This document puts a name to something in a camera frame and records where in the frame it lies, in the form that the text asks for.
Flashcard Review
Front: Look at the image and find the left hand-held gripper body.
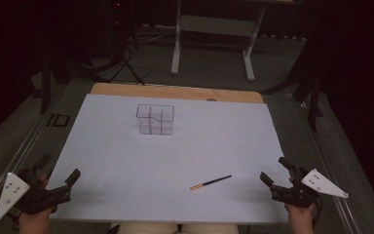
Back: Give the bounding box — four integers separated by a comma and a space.
0, 165, 72, 222

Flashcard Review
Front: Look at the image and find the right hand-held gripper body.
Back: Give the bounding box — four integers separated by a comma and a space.
270, 165, 351, 210

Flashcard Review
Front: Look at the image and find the dark pencil with orange end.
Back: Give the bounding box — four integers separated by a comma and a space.
189, 175, 233, 192

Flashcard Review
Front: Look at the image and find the clear plastic compartment organizer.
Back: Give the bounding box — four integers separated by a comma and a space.
135, 103, 175, 137

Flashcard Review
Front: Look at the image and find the person's left hand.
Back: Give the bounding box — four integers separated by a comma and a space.
19, 208, 58, 234

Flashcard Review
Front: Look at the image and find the person's right hand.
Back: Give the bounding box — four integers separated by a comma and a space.
284, 202, 317, 234

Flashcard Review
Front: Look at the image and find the black floor plate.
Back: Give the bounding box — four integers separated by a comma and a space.
46, 113, 71, 129

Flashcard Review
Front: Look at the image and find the black stand with angled legs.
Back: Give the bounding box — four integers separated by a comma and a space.
262, 45, 325, 133

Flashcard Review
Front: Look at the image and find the white table cover sheet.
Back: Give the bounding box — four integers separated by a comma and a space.
47, 94, 306, 225

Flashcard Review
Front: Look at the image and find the black tripod stand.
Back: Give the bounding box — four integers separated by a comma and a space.
108, 0, 146, 86

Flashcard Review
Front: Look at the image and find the metal floor rail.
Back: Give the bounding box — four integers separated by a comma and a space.
298, 98, 363, 234
0, 92, 67, 222

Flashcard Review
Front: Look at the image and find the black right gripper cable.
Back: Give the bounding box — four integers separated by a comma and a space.
311, 194, 324, 228

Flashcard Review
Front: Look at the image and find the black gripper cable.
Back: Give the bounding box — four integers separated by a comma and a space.
7, 210, 23, 226
311, 194, 324, 228

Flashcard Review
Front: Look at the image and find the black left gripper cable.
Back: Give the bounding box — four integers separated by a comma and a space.
7, 210, 23, 226

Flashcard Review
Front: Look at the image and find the black floor cable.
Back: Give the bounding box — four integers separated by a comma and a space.
123, 62, 153, 85

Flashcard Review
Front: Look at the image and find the white metal desk frame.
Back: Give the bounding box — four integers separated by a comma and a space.
170, 0, 268, 83

